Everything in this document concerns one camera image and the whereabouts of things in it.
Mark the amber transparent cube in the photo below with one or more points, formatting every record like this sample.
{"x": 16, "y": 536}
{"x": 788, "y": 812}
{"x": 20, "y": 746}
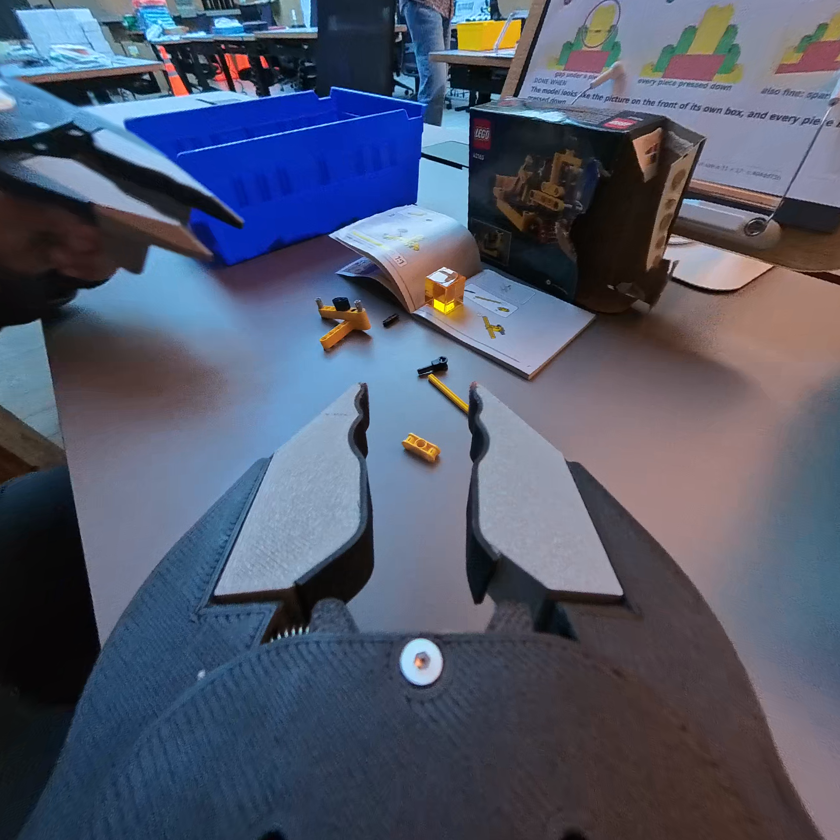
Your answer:
{"x": 445, "y": 292}

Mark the black lego set box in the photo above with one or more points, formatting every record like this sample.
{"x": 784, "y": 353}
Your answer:
{"x": 525, "y": 197}

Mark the lego instruction booklet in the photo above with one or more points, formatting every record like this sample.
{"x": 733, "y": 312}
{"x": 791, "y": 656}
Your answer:
{"x": 433, "y": 243}

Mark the long dark table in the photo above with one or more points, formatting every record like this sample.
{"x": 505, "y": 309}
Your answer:
{"x": 275, "y": 36}

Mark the black lego axle connector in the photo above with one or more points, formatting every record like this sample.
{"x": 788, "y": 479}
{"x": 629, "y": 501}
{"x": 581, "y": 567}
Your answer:
{"x": 433, "y": 366}

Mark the yellow lego axle rod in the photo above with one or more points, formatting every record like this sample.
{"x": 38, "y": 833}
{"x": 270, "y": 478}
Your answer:
{"x": 449, "y": 394}

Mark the black cabinet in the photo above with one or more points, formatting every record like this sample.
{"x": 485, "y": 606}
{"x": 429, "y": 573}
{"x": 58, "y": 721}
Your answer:
{"x": 354, "y": 46}

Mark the printed instruction sheet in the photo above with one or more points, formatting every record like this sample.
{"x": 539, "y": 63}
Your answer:
{"x": 722, "y": 124}

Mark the white stand base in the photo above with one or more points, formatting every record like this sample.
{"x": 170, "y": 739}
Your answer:
{"x": 715, "y": 266}

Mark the table with yellow bin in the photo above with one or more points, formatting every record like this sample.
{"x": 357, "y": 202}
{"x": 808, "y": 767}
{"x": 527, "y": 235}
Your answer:
{"x": 472, "y": 59}

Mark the wooden top table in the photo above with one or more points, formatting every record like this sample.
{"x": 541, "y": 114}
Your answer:
{"x": 85, "y": 71}

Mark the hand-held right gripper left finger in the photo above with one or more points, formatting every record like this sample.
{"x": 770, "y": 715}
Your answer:
{"x": 302, "y": 512}

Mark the orange traffic cone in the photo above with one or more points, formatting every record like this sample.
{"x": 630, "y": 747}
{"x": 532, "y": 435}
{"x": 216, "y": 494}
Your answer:
{"x": 176, "y": 75}

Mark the yellow plastic bin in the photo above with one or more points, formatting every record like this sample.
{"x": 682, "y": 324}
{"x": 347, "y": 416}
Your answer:
{"x": 489, "y": 36}

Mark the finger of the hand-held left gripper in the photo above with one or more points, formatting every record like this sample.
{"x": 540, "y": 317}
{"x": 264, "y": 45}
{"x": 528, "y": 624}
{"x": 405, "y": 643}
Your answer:
{"x": 141, "y": 164}
{"x": 151, "y": 229}

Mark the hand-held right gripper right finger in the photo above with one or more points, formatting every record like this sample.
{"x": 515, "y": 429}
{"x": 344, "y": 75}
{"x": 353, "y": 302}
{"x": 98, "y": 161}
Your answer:
{"x": 538, "y": 518}

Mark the small yellow lego piece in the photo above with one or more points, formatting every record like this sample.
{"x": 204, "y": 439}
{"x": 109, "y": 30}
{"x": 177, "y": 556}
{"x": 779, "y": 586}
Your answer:
{"x": 421, "y": 447}

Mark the blue plastic bin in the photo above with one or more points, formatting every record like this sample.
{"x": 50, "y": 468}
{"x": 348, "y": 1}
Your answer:
{"x": 295, "y": 190}

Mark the person's left hand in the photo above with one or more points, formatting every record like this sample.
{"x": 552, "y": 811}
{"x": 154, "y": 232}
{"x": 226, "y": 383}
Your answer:
{"x": 46, "y": 243}

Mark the yellow lego beam assembly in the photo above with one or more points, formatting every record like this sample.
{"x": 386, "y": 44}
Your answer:
{"x": 344, "y": 318}

